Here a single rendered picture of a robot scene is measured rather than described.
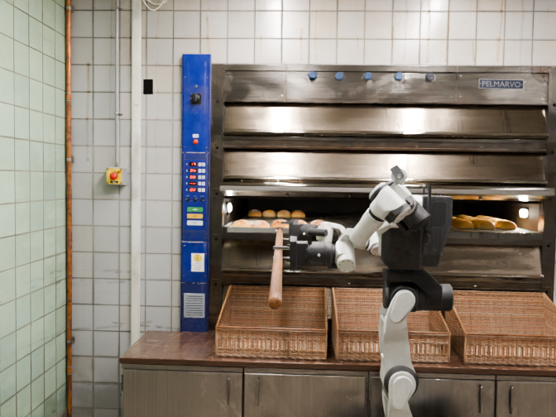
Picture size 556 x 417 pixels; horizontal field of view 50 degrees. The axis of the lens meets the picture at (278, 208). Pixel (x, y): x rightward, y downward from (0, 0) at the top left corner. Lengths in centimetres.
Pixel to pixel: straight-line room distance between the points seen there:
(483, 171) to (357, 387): 139
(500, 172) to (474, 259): 51
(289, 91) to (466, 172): 108
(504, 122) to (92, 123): 232
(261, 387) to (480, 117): 188
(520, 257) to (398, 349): 126
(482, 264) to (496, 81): 102
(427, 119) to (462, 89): 26
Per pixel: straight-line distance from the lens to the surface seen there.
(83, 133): 360
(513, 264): 359
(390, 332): 254
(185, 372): 303
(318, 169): 336
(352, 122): 338
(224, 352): 302
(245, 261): 341
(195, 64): 345
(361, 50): 345
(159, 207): 347
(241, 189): 323
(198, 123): 340
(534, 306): 361
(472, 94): 354
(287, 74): 343
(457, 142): 347
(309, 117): 339
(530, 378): 317
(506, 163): 356
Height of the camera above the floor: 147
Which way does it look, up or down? 3 degrees down
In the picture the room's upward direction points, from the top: 1 degrees clockwise
